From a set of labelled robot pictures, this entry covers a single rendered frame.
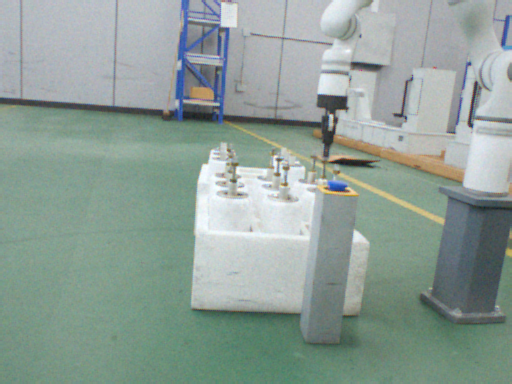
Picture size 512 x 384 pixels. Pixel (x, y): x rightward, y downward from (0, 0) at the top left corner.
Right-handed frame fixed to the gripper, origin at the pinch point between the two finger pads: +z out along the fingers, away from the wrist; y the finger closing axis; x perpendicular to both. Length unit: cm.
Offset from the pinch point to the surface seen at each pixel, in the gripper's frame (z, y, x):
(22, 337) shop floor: 35, 44, -56
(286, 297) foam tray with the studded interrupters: 31.6, 20.9, -6.6
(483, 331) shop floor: 36, 18, 39
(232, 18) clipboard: -103, -534, -98
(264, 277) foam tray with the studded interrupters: 27.0, 21.8, -12.0
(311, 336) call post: 34.0, 33.1, -1.2
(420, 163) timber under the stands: 31, -258, 94
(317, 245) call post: 14.8, 33.1, -2.1
